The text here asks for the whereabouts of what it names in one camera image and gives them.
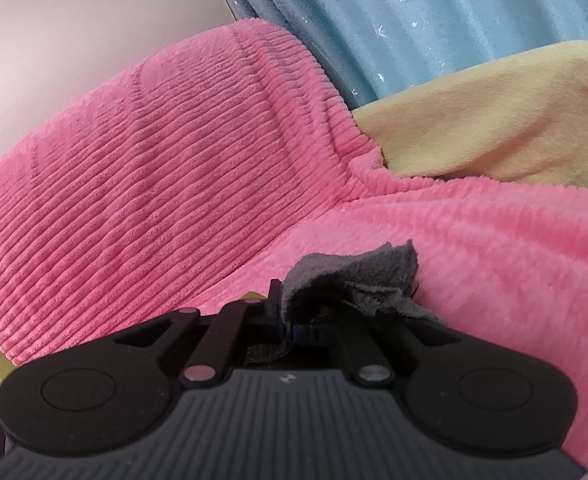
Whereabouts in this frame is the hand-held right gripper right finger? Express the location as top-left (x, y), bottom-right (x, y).
top-left (293, 305), bottom-right (464, 389)

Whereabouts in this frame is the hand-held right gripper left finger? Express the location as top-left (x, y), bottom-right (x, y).
top-left (115, 279), bottom-right (286, 391)

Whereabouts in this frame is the grey cleaning cloth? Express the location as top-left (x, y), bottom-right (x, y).
top-left (245, 240), bottom-right (451, 367)

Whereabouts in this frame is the pink ribbed blanket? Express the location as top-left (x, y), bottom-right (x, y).
top-left (0, 17), bottom-right (588, 466)

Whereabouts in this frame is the pale yellow fleece blanket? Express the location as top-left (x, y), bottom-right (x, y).
top-left (351, 40), bottom-right (588, 193)

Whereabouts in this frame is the blue star-print curtain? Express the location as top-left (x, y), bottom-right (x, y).
top-left (206, 0), bottom-right (588, 111)

